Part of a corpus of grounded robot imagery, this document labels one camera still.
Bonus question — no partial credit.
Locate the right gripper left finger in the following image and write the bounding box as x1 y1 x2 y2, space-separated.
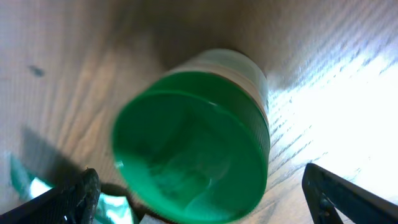
1 168 101 224

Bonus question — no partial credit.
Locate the green lid white jar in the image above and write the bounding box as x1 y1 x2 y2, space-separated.
111 49 271 223

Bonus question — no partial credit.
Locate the teal wet wipes packet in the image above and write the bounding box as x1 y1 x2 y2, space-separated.
10 156 139 224

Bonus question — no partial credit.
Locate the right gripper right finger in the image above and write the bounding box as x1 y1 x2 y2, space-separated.
302 163 397 224

